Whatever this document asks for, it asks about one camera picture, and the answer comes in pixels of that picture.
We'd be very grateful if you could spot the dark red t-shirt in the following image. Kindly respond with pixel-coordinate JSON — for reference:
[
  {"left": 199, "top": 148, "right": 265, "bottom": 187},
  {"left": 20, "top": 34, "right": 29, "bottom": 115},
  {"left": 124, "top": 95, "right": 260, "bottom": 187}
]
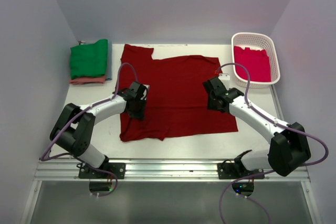
[{"left": 120, "top": 44, "right": 238, "bottom": 142}]

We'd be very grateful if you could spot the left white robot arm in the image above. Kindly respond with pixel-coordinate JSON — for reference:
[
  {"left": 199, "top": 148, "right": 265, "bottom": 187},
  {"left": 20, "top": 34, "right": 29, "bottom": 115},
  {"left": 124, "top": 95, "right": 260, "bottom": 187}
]
[{"left": 50, "top": 81, "right": 149, "bottom": 178}]

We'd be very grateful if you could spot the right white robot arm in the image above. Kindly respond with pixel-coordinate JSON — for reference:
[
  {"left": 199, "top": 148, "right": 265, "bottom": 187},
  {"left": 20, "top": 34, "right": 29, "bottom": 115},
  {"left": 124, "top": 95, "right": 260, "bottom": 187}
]
[{"left": 203, "top": 77, "right": 311, "bottom": 178}]

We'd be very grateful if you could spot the pink folded t-shirt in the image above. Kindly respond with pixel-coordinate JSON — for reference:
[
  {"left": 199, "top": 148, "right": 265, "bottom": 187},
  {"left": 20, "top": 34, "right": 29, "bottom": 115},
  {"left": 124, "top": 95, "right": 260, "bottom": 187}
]
[{"left": 69, "top": 76, "right": 106, "bottom": 84}]

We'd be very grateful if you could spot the magenta t-shirt in basket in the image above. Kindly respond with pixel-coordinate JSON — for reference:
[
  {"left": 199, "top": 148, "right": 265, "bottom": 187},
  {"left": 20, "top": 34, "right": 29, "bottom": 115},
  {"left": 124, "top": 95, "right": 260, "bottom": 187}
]
[{"left": 234, "top": 46, "right": 271, "bottom": 82}]

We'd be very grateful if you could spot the green folded t-shirt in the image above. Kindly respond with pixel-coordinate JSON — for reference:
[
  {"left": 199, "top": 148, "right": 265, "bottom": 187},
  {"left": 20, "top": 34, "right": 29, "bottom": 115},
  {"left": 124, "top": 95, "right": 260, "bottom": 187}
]
[{"left": 69, "top": 39, "right": 108, "bottom": 80}]

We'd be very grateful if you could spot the white plastic basket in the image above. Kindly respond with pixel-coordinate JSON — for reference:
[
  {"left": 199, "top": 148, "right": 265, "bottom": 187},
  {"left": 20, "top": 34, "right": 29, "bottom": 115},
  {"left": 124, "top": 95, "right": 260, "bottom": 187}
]
[{"left": 231, "top": 32, "right": 280, "bottom": 88}]

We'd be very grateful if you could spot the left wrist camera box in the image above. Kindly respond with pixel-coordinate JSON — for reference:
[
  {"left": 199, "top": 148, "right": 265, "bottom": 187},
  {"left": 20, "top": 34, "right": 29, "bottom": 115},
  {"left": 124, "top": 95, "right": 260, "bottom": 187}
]
[{"left": 144, "top": 84, "right": 150, "bottom": 96}]

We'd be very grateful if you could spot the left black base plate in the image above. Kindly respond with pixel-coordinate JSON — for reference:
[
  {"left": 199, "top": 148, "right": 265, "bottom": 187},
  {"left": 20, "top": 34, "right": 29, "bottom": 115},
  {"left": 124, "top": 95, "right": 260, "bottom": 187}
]
[{"left": 76, "top": 162, "right": 126, "bottom": 179}]

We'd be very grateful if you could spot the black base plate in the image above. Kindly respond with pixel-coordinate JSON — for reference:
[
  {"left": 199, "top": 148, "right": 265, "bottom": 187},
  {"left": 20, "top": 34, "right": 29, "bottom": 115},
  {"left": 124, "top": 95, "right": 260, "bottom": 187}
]
[
  {"left": 217, "top": 159, "right": 250, "bottom": 179},
  {"left": 76, "top": 162, "right": 126, "bottom": 179}
]

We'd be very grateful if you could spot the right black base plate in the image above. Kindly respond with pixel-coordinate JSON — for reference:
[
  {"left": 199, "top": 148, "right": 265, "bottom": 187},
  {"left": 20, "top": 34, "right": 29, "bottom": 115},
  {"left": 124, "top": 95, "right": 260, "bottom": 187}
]
[{"left": 217, "top": 159, "right": 250, "bottom": 179}]

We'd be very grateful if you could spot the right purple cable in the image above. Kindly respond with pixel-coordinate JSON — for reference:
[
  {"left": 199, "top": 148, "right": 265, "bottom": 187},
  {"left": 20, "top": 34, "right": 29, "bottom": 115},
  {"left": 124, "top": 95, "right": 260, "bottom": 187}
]
[{"left": 214, "top": 63, "right": 329, "bottom": 222}]

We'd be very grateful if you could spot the aluminium mounting rail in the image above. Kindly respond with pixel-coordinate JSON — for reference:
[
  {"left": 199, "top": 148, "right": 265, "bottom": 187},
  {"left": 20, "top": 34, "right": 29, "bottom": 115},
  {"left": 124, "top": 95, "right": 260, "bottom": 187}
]
[{"left": 33, "top": 157, "right": 312, "bottom": 182}]

